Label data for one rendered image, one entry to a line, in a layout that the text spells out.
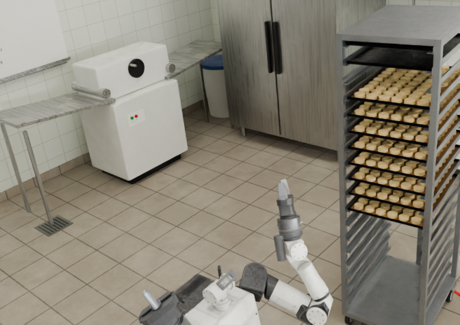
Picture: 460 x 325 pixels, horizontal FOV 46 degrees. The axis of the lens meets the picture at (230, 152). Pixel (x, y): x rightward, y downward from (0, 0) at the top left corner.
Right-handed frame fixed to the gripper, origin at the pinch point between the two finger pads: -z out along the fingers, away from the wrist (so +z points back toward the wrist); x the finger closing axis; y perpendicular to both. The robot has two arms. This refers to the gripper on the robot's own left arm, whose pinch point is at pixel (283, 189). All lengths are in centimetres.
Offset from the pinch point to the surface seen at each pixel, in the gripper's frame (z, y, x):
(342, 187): 14, -21, -88
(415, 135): -8, -59, -72
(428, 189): 18, -61, -66
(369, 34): -57, -44, -52
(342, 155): -3, -24, -80
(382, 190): 19, -41, -91
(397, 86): -33, -56, -79
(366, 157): 0, -36, -88
